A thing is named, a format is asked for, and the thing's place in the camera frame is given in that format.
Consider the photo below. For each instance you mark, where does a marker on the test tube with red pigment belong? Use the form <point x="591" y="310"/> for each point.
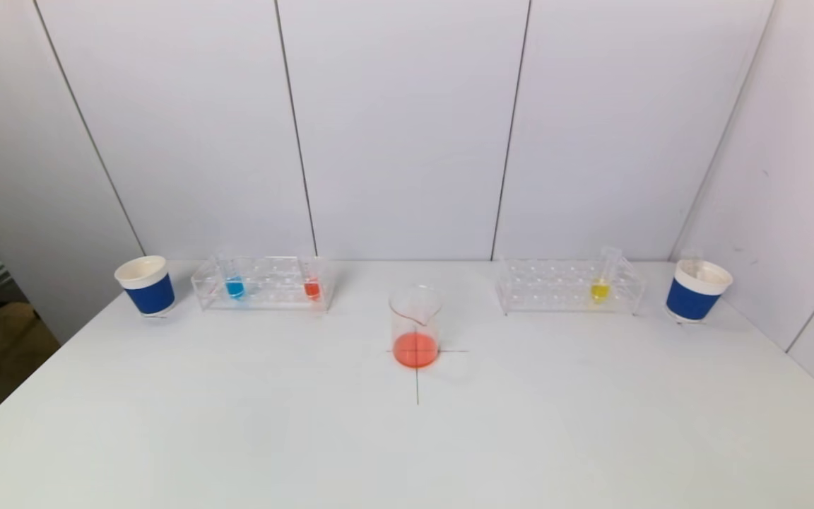
<point x="311" y="288"/>
<point x="691" y="261"/>

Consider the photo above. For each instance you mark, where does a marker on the test tube with blue pigment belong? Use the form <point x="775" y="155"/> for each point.
<point x="234" y="288"/>

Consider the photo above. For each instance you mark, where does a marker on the clear acrylic test tube rack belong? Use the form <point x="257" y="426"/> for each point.
<point x="273" y="293"/>
<point x="555" y="293"/>

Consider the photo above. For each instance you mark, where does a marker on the test tube with yellow pigment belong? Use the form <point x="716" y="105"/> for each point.
<point x="599" y="290"/>

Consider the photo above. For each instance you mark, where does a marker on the blue and white paper cup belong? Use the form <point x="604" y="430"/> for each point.
<point x="689" y="300"/>
<point x="149" y="293"/>

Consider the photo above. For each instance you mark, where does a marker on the clear glass beaker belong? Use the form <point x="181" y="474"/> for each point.
<point x="415" y="346"/>

